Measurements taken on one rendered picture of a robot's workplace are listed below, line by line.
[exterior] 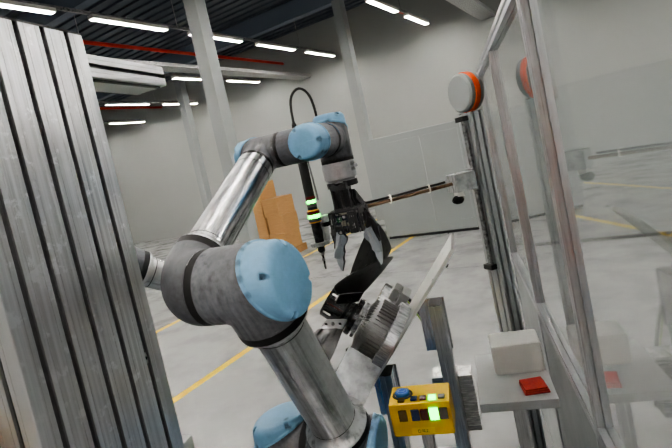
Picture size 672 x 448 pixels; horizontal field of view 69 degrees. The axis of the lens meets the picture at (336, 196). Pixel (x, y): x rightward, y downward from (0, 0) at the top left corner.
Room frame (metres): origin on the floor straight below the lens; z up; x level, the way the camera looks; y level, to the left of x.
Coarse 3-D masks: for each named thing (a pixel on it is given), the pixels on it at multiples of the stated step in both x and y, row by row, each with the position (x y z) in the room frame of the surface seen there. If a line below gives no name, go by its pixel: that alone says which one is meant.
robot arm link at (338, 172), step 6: (342, 162) 1.07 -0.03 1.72; (348, 162) 1.08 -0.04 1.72; (324, 168) 1.09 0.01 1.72; (330, 168) 1.08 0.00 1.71; (336, 168) 1.07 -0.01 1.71; (342, 168) 1.07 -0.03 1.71; (348, 168) 1.08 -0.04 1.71; (354, 168) 1.10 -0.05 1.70; (324, 174) 1.09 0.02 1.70; (330, 174) 1.08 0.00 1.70; (336, 174) 1.07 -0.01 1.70; (342, 174) 1.07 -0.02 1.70; (348, 174) 1.08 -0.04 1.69; (354, 174) 1.09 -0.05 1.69; (330, 180) 1.08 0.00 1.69; (336, 180) 1.07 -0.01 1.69; (342, 180) 1.08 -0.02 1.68
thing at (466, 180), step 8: (472, 168) 1.89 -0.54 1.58; (448, 176) 1.89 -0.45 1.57; (456, 176) 1.85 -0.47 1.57; (464, 176) 1.86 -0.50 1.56; (472, 176) 1.87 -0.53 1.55; (456, 184) 1.85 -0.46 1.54; (464, 184) 1.86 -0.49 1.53; (472, 184) 1.87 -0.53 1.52; (448, 192) 1.91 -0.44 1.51; (456, 192) 1.86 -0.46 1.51
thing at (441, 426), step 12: (432, 384) 1.29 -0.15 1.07; (444, 384) 1.28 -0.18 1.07; (408, 396) 1.25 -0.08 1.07; (396, 408) 1.22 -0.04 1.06; (408, 408) 1.22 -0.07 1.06; (420, 408) 1.21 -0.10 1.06; (396, 420) 1.23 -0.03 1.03; (408, 420) 1.22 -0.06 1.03; (432, 420) 1.20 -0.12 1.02; (444, 420) 1.19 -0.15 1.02; (396, 432) 1.23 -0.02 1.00; (408, 432) 1.22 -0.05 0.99; (420, 432) 1.21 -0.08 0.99; (432, 432) 1.20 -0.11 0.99; (444, 432) 1.20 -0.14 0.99
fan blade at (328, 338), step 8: (320, 328) 1.67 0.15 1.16; (328, 328) 1.66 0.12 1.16; (336, 328) 1.64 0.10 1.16; (320, 336) 1.63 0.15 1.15; (328, 336) 1.61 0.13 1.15; (336, 336) 1.60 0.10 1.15; (320, 344) 1.58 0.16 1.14; (328, 344) 1.56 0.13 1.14; (336, 344) 1.55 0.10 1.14; (328, 352) 1.51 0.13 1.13
